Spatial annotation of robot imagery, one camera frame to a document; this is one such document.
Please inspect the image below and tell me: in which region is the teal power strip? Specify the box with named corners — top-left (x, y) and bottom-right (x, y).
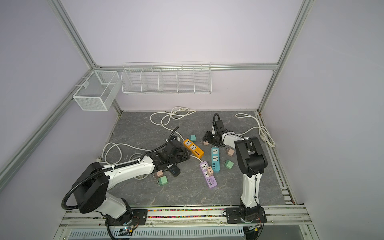
top-left (211, 147), bottom-right (220, 173)

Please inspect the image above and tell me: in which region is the black power strip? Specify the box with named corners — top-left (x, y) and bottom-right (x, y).
top-left (168, 166), bottom-right (181, 178)

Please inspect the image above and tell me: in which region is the orange power strip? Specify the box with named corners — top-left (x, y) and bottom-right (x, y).
top-left (183, 139), bottom-right (204, 159)

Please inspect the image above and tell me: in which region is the teal charger plug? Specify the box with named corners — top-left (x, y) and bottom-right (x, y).
top-left (189, 135), bottom-right (197, 142)

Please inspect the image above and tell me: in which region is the pink USB charger plug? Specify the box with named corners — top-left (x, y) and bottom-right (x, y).
top-left (155, 170), bottom-right (164, 178)

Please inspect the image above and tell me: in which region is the green USB charger plug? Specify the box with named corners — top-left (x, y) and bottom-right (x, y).
top-left (158, 176), bottom-right (168, 186)

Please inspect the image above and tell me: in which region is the purple power strip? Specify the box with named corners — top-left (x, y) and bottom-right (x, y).
top-left (200, 161), bottom-right (217, 189)

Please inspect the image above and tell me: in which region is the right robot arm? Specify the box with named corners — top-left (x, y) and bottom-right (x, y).
top-left (203, 113), bottom-right (268, 222)

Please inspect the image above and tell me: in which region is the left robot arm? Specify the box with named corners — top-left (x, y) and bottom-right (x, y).
top-left (61, 137), bottom-right (192, 225)

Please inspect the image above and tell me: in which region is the small white mesh basket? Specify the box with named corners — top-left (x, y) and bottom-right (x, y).
top-left (73, 71), bottom-right (121, 112)

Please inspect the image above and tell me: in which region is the white cable of black strip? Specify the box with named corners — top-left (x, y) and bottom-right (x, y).
top-left (95, 141), bottom-right (157, 181)

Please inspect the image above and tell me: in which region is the white cable of teal strip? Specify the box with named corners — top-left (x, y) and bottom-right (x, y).
top-left (235, 113), bottom-right (276, 148)

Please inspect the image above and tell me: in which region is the long white wire basket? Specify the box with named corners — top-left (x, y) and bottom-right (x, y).
top-left (121, 62), bottom-right (212, 95)

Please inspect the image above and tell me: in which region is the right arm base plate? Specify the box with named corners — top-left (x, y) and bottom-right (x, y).
top-left (223, 206), bottom-right (267, 224)

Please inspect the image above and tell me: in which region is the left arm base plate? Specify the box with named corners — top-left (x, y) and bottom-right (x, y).
top-left (105, 209), bottom-right (148, 226)

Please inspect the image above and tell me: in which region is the white slotted cable duct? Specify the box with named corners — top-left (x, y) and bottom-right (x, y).
top-left (68, 227), bottom-right (245, 240)

